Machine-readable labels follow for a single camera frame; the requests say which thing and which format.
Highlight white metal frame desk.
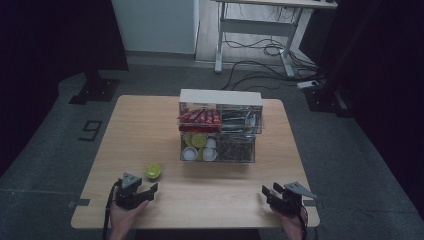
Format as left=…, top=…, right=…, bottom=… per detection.
left=212, top=0, right=339, bottom=79

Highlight pile of dark stir sticks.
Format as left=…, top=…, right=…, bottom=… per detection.
left=217, top=139, right=255, bottom=162

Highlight clear organizer with white top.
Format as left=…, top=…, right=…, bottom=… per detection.
left=178, top=88, right=264, bottom=164

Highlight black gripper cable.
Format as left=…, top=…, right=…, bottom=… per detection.
left=101, top=179, right=124, bottom=240
left=297, top=206, right=310, bottom=240

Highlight black floor cables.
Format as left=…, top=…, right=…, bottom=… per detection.
left=220, top=3, right=322, bottom=92

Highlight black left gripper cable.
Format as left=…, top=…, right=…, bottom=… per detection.
left=101, top=179, right=124, bottom=240

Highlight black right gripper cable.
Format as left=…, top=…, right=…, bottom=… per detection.
left=297, top=206, right=310, bottom=240

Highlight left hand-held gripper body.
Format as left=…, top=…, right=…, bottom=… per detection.
left=114, top=172, right=150, bottom=211

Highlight row of red packets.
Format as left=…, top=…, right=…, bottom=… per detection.
left=177, top=108, right=223, bottom=134

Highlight black stand base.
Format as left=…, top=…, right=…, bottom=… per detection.
left=302, top=79, right=355, bottom=118
left=68, top=69, right=121, bottom=106

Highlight dark curtain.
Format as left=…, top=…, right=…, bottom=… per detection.
left=299, top=0, right=424, bottom=221

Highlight grey tape strip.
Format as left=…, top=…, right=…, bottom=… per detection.
left=67, top=198, right=91, bottom=209
left=302, top=199, right=325, bottom=210

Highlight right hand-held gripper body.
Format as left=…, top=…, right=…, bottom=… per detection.
left=272, top=181, right=318, bottom=217

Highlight white cabinet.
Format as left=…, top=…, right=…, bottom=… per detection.
left=111, top=0, right=201, bottom=56

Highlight white power strip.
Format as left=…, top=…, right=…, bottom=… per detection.
left=296, top=79, right=320, bottom=90

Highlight person's left hand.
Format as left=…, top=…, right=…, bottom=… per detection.
left=108, top=198, right=150, bottom=236

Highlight pile of dark packets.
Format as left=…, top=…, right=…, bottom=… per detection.
left=221, top=109, right=260, bottom=132

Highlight person's right hand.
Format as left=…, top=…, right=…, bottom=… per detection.
left=275, top=204, right=310, bottom=238

